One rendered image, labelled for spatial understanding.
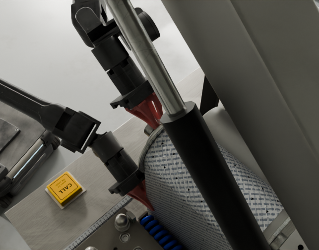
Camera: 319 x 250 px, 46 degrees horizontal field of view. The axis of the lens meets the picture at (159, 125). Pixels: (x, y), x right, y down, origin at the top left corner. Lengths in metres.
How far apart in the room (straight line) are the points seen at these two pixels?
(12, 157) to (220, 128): 1.40
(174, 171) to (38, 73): 2.05
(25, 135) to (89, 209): 1.05
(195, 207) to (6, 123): 1.57
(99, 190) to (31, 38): 1.94
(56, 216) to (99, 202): 0.12
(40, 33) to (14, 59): 0.29
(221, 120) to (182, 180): 0.19
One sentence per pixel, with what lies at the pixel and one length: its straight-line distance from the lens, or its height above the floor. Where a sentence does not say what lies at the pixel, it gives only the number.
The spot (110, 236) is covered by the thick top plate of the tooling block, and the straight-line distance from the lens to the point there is 0.89.
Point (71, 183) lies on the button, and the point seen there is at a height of 0.92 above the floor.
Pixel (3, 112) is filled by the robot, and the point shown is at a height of 0.24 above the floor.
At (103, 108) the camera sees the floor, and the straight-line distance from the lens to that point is 2.36.
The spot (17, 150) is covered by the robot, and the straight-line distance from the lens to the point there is 2.02.
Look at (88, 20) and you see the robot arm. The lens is 0.74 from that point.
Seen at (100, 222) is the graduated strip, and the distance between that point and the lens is 1.05.
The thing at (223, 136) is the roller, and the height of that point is 1.23.
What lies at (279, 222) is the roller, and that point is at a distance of 0.63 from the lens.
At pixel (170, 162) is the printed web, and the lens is 0.66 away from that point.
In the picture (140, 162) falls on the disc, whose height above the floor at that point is 1.26.
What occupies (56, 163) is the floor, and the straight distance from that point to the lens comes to 2.20.
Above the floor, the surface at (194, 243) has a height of 1.10.
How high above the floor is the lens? 1.88
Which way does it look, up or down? 56 degrees down
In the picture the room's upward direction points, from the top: straight up
